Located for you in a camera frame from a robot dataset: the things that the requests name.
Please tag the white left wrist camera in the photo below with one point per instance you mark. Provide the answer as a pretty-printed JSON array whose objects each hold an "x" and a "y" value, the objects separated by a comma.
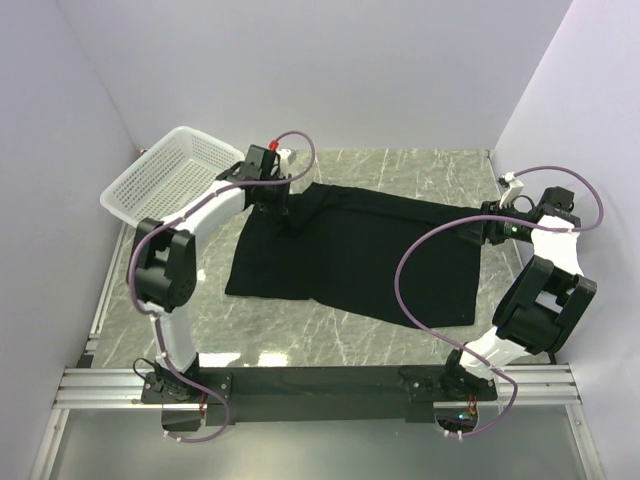
[{"x": 285, "y": 154}]

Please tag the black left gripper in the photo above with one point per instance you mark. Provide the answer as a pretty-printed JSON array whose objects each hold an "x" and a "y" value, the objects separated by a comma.
[{"x": 280, "y": 207}]

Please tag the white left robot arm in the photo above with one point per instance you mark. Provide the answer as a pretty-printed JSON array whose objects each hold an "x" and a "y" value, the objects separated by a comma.
[{"x": 162, "y": 271}]

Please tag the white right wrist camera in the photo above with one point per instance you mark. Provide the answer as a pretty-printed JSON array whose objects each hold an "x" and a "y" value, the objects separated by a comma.
[{"x": 512, "y": 186}]

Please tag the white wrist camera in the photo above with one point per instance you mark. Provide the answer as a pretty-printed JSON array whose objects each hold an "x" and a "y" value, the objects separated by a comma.
[
  {"x": 512, "y": 186},
  {"x": 285, "y": 154}
]

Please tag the white plastic basket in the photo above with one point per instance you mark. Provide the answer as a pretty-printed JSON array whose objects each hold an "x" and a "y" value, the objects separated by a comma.
[{"x": 175, "y": 171}]

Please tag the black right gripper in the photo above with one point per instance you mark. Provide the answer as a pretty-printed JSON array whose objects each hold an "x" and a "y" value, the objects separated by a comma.
[{"x": 477, "y": 231}]

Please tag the black t shirt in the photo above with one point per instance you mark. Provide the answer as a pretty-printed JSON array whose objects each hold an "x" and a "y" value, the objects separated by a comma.
[{"x": 345, "y": 253}]

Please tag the aluminium frame rail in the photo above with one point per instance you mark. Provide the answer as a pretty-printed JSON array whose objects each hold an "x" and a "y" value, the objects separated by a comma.
[{"x": 98, "y": 389}]

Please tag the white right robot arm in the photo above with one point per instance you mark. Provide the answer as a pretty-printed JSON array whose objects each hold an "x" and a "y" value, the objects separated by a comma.
[{"x": 544, "y": 304}]

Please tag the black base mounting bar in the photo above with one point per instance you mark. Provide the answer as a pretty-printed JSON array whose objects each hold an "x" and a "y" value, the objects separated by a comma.
[{"x": 280, "y": 394}]

